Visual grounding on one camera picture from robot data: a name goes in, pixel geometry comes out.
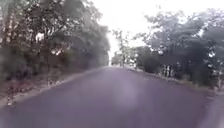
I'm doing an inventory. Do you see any row of trees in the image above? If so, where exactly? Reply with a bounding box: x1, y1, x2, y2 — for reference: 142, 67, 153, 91
0, 0, 111, 83
110, 8, 224, 88

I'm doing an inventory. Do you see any grey asphalt road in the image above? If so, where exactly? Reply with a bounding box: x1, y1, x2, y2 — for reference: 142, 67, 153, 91
0, 65, 224, 128

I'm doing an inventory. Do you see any brown dirt verge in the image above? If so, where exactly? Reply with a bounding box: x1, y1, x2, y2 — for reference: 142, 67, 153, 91
0, 67, 101, 108

